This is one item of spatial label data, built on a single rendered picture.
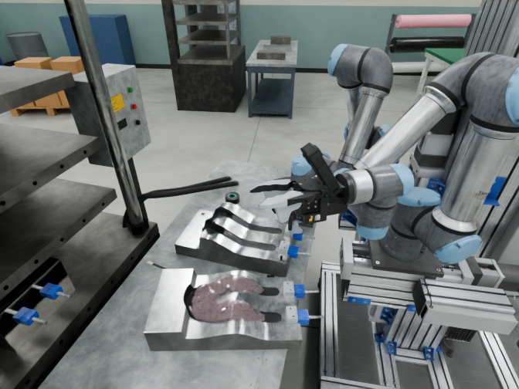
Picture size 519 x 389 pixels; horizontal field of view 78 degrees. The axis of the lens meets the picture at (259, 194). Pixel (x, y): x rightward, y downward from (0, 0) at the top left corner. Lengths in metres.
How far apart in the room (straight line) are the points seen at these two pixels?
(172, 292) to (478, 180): 0.98
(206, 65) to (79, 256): 3.94
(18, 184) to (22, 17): 8.58
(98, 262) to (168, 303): 0.52
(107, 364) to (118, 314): 0.19
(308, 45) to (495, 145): 6.86
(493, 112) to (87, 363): 1.32
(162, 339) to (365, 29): 7.18
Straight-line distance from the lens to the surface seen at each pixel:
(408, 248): 1.16
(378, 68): 1.21
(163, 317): 1.15
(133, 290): 1.40
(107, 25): 8.00
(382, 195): 0.75
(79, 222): 1.45
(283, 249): 1.30
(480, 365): 2.13
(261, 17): 7.57
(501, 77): 0.85
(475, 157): 0.91
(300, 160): 1.19
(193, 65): 5.20
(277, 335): 1.14
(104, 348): 1.29
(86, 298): 1.47
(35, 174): 1.27
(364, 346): 1.95
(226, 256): 1.37
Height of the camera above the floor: 1.83
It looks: 35 degrees down
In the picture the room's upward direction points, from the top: straight up
